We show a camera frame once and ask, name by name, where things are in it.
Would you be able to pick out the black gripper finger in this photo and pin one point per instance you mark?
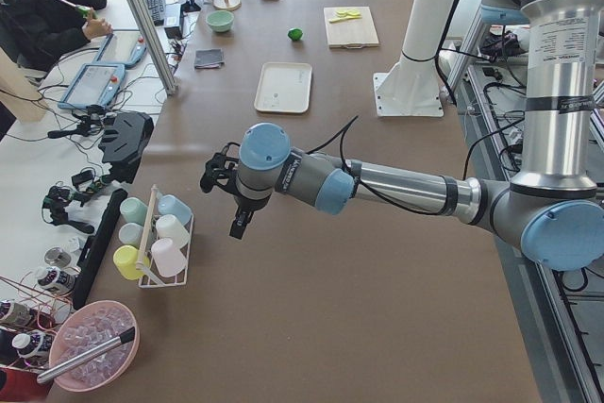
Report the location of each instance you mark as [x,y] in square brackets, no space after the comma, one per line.
[239,225]

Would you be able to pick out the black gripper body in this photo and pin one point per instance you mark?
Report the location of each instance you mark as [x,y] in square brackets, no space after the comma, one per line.
[248,205]

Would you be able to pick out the green lime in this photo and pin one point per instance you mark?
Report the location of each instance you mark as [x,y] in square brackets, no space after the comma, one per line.
[295,34]

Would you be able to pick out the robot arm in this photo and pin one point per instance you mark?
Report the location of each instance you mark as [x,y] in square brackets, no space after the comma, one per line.
[547,210]

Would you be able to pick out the cream rabbit tray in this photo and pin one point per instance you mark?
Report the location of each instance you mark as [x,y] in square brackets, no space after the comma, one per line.
[284,87]

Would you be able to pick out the light blue plastic cup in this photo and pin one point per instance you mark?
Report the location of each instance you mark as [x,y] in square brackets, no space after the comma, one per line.
[170,204]

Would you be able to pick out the cream white plastic cup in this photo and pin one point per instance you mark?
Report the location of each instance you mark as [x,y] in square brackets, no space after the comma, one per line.
[168,226]

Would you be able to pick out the pale pink plastic cup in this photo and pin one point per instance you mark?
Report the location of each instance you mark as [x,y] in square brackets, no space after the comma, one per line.
[168,258]

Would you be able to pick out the mint green plastic cup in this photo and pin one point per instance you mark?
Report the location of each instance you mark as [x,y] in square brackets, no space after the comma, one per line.
[134,210]

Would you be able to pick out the pale green plastic cup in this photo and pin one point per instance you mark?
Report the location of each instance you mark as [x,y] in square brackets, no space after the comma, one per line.
[131,234]

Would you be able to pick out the yellow plastic cup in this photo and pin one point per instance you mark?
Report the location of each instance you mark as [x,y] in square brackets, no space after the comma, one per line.
[125,258]

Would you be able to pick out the grey folded cloth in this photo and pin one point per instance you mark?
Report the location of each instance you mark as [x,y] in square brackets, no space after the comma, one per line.
[208,58]

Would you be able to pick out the pink bowl with ice cubes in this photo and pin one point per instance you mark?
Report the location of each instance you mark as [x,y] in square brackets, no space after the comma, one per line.
[89,327]

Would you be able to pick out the mint green bowl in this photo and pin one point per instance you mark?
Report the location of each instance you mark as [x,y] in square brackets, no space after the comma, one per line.
[220,21]

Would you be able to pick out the blue teach pendant tablet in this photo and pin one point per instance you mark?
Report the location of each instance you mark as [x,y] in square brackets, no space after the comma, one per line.
[95,84]

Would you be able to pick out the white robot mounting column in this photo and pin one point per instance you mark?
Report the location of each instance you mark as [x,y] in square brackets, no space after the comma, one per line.
[412,86]

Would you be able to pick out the bamboo cutting board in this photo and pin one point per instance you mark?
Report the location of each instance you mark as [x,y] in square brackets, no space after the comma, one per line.
[351,34]

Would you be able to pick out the yellow plastic knife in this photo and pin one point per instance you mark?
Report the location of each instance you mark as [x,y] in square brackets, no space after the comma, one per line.
[340,19]

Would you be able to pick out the black keyboard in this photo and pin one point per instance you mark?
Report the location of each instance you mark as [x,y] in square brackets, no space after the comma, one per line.
[156,9]

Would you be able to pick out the seated person in black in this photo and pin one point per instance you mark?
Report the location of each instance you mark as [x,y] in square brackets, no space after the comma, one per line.
[45,30]

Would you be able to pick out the white wire cup rack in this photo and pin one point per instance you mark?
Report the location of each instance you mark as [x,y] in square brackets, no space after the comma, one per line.
[151,277]

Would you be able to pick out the black plastic bracket plate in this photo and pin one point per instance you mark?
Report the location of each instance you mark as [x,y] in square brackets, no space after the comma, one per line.
[125,137]

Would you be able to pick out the aluminium frame post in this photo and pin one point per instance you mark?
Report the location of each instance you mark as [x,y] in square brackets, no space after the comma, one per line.
[146,26]

